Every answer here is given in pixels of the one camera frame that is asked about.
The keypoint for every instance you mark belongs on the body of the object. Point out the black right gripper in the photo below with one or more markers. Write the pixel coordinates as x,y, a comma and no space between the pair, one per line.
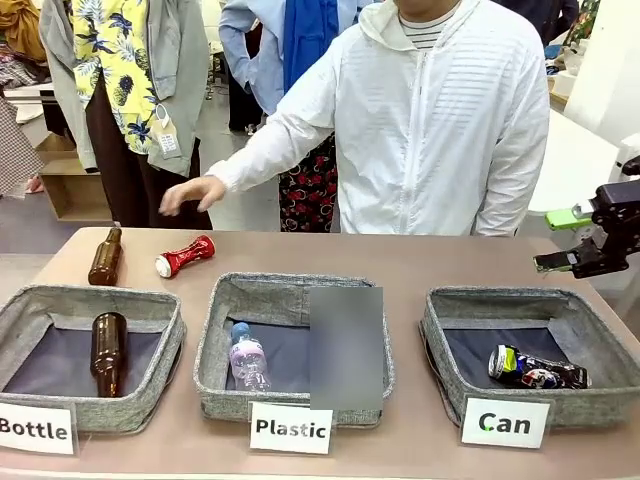
620,207

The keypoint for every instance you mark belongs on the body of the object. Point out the blue red crushed can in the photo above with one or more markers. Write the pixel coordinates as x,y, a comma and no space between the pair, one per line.
555,377

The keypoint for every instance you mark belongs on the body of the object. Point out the clear plastic bottle blue cap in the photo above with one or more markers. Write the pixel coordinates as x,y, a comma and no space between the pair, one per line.
247,362

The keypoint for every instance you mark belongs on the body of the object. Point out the brown glass bottle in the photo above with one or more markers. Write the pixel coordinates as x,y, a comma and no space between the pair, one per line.
107,355
106,262

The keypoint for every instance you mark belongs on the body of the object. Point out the person's right forearm white sleeve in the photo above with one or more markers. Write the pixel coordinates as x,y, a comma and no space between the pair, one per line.
270,150

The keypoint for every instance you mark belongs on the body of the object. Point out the person's left forearm white sleeve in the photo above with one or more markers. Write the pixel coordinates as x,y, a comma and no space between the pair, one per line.
505,200

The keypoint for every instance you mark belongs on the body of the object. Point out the grey fabric can basket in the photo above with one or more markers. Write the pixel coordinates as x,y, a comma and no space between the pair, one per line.
590,320

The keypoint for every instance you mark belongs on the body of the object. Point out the white Can label sign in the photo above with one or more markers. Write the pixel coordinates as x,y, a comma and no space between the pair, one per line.
505,424

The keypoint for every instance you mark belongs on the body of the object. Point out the grey fabric plastic basket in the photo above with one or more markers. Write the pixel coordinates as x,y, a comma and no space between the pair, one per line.
265,300

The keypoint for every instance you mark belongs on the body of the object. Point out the grey fabric bottle basket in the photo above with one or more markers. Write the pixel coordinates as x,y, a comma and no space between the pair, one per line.
150,400

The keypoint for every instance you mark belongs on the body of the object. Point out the person's right hand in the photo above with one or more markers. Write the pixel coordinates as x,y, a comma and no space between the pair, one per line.
192,195

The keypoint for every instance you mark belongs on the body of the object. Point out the white table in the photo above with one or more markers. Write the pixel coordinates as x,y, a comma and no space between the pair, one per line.
575,160

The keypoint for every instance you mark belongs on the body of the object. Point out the person in white jacket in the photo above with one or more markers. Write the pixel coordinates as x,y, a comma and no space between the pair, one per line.
435,125

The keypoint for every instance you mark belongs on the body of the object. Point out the black red floral skirt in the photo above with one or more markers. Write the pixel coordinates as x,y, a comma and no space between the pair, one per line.
307,195

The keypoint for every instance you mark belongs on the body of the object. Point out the blue scarf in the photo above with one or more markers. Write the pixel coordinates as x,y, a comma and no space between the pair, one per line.
305,45

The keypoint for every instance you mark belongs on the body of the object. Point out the white Plastic label sign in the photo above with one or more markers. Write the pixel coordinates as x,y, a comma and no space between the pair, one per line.
291,428

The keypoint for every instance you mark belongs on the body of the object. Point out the light blue shirt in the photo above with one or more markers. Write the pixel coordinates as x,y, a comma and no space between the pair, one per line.
255,55

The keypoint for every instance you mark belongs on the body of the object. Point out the paper clothing tag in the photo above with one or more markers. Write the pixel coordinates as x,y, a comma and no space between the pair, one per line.
167,137

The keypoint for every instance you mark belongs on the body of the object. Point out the grey jacket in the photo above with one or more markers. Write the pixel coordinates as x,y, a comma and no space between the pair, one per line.
180,85

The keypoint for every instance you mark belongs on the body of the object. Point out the dark brown skirt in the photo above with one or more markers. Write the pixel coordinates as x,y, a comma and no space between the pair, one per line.
130,190

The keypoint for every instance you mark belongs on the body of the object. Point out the yellow floral shirt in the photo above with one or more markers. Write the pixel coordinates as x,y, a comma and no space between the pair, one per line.
122,65

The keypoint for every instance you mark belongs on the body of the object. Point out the wooden shelf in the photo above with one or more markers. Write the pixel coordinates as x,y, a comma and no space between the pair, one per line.
75,190

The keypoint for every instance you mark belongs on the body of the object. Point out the checkered cloth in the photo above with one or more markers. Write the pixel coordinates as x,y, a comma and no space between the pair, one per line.
17,150

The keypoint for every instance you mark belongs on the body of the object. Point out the white Bottle label sign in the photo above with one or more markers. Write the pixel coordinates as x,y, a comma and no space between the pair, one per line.
35,429

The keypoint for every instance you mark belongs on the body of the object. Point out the orange cloth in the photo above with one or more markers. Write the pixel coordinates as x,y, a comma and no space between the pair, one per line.
20,25

